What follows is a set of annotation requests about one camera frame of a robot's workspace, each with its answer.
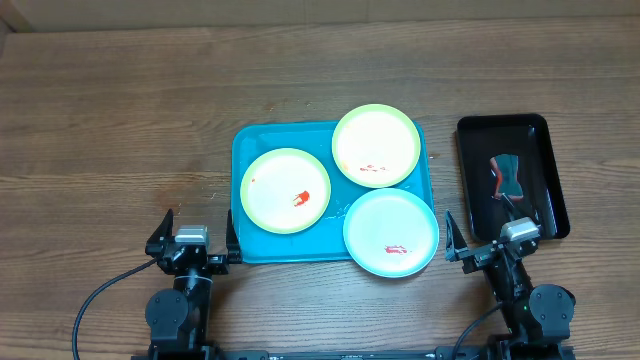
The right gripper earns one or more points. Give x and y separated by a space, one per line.
480 259

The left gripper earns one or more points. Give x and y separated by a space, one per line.
221 264

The light blue plate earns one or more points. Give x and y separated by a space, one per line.
391 233

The green and red sponge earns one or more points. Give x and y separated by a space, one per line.
505 169

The green plate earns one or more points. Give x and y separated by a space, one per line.
285 191
376 145

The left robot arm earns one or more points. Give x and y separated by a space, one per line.
178 316

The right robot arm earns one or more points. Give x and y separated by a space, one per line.
537 317

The black rectangular tray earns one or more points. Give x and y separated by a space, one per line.
479 138

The teal plastic serving tray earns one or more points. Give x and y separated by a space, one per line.
322 241

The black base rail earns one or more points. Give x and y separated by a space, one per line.
439 353

